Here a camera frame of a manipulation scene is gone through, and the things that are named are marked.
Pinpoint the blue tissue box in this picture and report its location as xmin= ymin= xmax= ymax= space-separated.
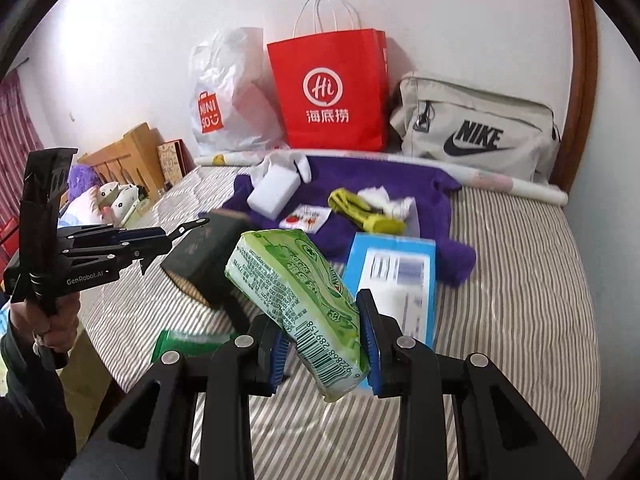
xmin=343 ymin=233 xmax=436 ymax=347

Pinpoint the dark green gold tin box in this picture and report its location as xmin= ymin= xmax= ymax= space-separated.
xmin=160 ymin=209 xmax=253 ymax=310

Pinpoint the green wet wipes pack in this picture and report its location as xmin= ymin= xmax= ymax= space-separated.
xmin=224 ymin=229 xmax=370 ymax=402

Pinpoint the green snack packet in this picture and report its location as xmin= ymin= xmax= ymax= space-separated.
xmin=151 ymin=330 xmax=238 ymax=363

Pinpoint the white tomato print sachet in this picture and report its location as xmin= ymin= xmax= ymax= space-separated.
xmin=279 ymin=205 xmax=332 ymax=234

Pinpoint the yellow small bag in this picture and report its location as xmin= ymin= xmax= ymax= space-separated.
xmin=328 ymin=188 xmax=406 ymax=235

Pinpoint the white cotton glove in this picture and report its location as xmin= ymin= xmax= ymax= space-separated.
xmin=250 ymin=150 xmax=312 ymax=188

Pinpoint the white mesh drawstring pouch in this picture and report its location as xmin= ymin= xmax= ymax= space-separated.
xmin=401 ymin=197 xmax=421 ymax=238

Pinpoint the person's left hand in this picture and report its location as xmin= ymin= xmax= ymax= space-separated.
xmin=10 ymin=292 xmax=80 ymax=353

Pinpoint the plush toys pile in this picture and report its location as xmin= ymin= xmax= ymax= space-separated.
xmin=58 ymin=164 xmax=140 ymax=228

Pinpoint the purple towel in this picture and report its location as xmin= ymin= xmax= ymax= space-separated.
xmin=221 ymin=156 xmax=476 ymax=287

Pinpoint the pink curtain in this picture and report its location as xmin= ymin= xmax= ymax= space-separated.
xmin=0 ymin=70 xmax=42 ymax=228

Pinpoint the rolled patterned paper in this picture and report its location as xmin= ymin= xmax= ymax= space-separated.
xmin=194 ymin=150 xmax=568 ymax=207

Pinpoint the white Miniso plastic bag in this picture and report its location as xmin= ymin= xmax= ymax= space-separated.
xmin=189 ymin=27 xmax=285 ymax=156

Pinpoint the grey Nike bag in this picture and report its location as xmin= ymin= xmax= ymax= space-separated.
xmin=390 ymin=72 xmax=561 ymax=181

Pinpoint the red Haidilao paper bag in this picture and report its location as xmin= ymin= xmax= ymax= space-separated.
xmin=267 ymin=27 xmax=390 ymax=152

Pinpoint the brown wooden door frame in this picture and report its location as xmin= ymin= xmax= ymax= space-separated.
xmin=550 ymin=0 xmax=599 ymax=194

